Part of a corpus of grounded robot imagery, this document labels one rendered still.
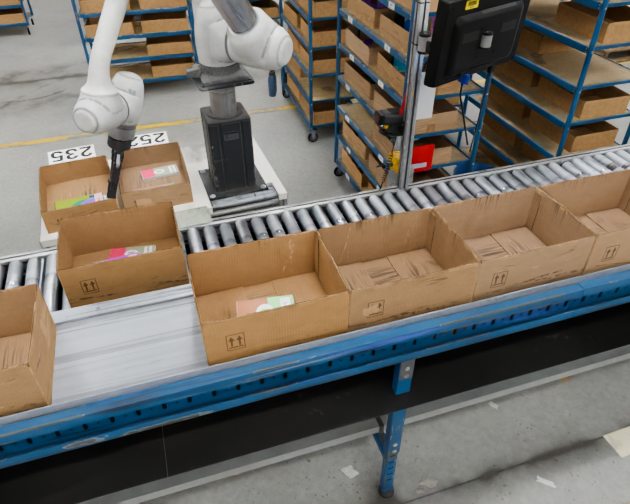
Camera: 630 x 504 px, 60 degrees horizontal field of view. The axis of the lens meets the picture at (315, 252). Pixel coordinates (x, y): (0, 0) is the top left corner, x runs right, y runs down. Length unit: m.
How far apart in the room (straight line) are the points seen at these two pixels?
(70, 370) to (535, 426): 1.85
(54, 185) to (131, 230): 0.63
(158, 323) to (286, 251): 0.43
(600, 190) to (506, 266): 0.65
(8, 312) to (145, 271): 0.43
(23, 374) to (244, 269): 0.64
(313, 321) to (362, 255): 0.39
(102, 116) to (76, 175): 1.01
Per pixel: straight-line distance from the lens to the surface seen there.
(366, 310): 1.50
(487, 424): 2.53
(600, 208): 2.25
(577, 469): 2.54
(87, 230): 2.13
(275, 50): 1.99
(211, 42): 2.14
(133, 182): 2.56
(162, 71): 5.49
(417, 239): 1.82
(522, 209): 2.00
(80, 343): 1.66
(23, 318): 1.71
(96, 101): 1.70
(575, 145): 3.42
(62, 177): 2.67
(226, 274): 1.65
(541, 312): 1.84
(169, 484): 2.03
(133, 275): 1.89
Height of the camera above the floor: 2.02
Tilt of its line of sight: 39 degrees down
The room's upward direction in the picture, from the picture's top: straight up
